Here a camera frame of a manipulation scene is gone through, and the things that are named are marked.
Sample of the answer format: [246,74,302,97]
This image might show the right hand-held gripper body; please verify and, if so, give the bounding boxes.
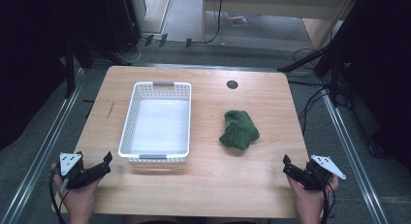
[282,154,347,191]

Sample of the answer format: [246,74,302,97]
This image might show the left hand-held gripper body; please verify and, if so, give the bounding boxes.
[58,150,112,190]

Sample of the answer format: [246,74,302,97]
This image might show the person's right hand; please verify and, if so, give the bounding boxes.
[286,175,340,224]

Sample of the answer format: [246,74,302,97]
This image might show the person's left hand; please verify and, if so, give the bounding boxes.
[50,161,102,224]

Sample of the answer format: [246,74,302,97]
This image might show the green cloth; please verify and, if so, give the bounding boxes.
[218,110,261,151]

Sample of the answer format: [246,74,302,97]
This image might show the white plastic basket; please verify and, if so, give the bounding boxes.
[117,80,193,164]

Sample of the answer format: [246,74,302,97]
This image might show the black metal stand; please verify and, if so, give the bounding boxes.
[62,36,130,100]
[276,44,345,108]

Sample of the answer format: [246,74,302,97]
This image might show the black cabinet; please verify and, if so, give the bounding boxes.
[102,0,143,55]

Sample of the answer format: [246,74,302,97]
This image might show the magazine on floor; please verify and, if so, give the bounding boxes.
[225,12,249,28]

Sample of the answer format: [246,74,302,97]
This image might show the light wooden furniture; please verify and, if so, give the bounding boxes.
[201,0,358,51]

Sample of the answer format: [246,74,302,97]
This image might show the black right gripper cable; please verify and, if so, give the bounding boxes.
[319,179,336,224]

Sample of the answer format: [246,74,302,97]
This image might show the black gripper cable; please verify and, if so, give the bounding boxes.
[319,179,336,224]
[47,170,71,224]

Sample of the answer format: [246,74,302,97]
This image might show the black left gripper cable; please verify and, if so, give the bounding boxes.
[47,170,71,224]

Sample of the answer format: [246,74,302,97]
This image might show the metal floor rail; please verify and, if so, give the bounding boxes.
[0,68,87,224]
[321,87,391,224]

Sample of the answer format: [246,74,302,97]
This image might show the black floor cables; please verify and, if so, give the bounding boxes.
[290,48,329,136]

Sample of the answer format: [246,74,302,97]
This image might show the white floor cable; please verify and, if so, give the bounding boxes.
[117,38,144,64]

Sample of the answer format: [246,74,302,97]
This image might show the black hanging cable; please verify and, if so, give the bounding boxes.
[205,0,225,45]

